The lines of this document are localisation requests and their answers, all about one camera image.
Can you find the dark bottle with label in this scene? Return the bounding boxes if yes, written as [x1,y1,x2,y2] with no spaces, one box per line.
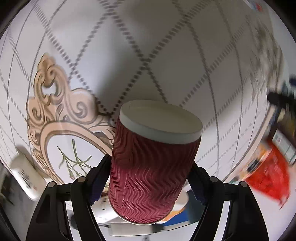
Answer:
[268,123,295,166]

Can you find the red corrugated paper cup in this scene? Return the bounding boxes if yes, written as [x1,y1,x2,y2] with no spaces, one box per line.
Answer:
[108,100,203,225]

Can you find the floral diamond pattern tablecloth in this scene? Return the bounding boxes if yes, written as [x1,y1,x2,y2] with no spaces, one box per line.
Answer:
[1,1,284,183]

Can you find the white paper cup calligraphy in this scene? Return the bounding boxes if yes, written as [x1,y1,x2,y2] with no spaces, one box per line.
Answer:
[10,154,47,201]

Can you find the red plastic bag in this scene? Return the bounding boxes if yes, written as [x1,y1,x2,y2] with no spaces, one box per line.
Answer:
[244,141,290,207]

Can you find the orange and white cup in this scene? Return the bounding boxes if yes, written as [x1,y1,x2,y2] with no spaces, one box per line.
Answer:
[158,190,189,224]

